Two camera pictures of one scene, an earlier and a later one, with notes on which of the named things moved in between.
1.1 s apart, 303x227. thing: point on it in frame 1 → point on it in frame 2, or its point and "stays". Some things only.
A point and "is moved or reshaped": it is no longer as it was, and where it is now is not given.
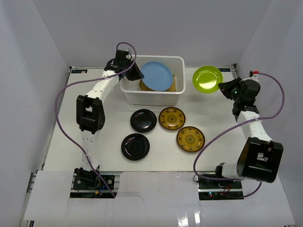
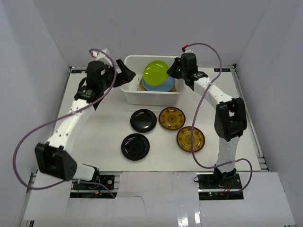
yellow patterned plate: (190, 139) stays
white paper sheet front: (149, 199) stays
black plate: (135, 146) stays
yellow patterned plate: (171, 118) stays
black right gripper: (226, 87) → (172, 72)
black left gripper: (130, 71) → (119, 74)
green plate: (206, 79) → (155, 73)
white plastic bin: (132, 96) stays
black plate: (143, 120) stays
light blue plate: (156, 76) is moved or reshaped
